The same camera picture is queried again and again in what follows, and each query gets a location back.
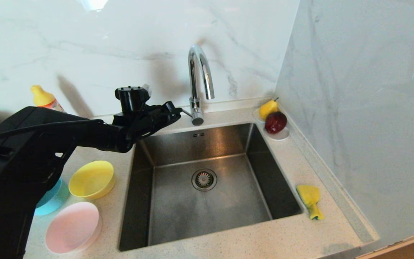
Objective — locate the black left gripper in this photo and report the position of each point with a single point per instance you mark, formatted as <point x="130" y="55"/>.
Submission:
<point x="133" y="100"/>

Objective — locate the yellow capped dish soap bottle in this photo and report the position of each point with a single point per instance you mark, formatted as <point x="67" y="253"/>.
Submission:
<point x="43" y="98"/>

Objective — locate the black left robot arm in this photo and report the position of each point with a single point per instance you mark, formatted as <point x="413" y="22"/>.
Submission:
<point x="20" y="172"/>

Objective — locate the stainless steel sink basin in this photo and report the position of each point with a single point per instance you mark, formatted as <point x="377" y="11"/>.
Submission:
<point x="178" y="216"/>

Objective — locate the yellow green sponge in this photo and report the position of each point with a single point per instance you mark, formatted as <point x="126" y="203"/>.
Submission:
<point x="309" y="197"/>

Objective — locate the chrome gooseneck faucet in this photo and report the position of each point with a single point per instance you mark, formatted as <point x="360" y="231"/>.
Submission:
<point x="195" y="104"/>

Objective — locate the round metal drain strainer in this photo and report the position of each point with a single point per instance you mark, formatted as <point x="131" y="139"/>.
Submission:
<point x="204" y="180"/>

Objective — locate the yellow plastic bowl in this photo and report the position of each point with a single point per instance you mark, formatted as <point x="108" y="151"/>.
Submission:
<point x="91" y="180"/>

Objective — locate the yellow pear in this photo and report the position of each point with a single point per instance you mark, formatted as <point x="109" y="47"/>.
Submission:
<point x="267" y="109"/>

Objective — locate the dark red apple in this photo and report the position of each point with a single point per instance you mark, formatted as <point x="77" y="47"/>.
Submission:
<point x="275" y="122"/>

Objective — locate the small white plate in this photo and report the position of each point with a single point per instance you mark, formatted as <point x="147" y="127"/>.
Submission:
<point x="279" y="136"/>

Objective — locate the blue plastic bowl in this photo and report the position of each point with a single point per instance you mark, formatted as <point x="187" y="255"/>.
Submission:
<point x="54" y="201"/>

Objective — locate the pink plastic bowl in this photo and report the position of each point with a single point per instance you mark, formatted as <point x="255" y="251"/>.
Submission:
<point x="72" y="227"/>

